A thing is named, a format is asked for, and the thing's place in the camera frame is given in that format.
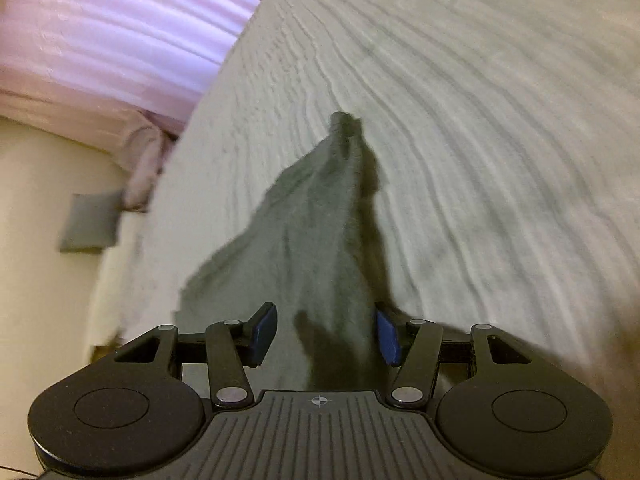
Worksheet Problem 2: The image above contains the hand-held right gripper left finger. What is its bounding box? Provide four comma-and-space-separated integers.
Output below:
112, 301, 279, 409

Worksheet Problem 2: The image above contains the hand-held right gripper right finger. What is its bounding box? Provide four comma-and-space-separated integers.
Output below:
374, 301, 534, 408

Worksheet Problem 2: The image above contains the grey cloth garment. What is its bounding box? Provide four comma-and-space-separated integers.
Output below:
172, 111, 396, 393

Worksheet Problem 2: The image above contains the grey square pad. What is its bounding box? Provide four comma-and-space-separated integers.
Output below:
59, 192, 124, 254

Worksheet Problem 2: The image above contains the white ribbed bedspread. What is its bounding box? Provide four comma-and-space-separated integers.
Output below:
87, 0, 640, 411

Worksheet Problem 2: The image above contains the pink curtain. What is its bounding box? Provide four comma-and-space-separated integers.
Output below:
0, 0, 296, 213

